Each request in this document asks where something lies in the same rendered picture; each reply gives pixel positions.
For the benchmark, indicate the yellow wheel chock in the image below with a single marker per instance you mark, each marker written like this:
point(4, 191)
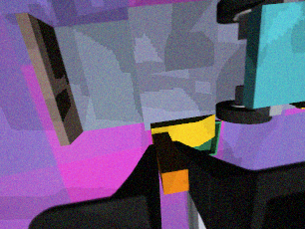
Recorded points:
point(192, 131)

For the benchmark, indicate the grey ramp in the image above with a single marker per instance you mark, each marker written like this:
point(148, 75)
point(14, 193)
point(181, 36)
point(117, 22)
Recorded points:
point(168, 61)

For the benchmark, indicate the green tray floor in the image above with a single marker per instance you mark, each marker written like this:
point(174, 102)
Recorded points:
point(204, 146)

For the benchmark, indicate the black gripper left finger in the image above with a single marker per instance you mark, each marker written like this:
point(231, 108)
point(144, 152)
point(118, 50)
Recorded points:
point(135, 205)

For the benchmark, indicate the cyan wheeled trolley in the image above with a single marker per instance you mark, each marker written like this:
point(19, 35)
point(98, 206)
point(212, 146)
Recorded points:
point(275, 58)

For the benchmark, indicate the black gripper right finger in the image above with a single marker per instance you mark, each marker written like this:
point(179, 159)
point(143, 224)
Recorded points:
point(228, 196)

